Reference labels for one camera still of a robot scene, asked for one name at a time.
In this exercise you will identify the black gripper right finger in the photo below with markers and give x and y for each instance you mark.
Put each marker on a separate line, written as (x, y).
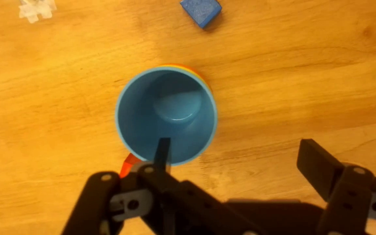
(319, 163)

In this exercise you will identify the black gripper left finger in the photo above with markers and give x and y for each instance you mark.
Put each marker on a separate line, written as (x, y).
(162, 154)

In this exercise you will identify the blue plastic cup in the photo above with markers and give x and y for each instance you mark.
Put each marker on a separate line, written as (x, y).
(166, 99)

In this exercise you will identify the red cube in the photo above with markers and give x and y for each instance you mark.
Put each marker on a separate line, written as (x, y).
(130, 164)

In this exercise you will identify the blue cube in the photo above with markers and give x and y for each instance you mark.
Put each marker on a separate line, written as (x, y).
(201, 10)

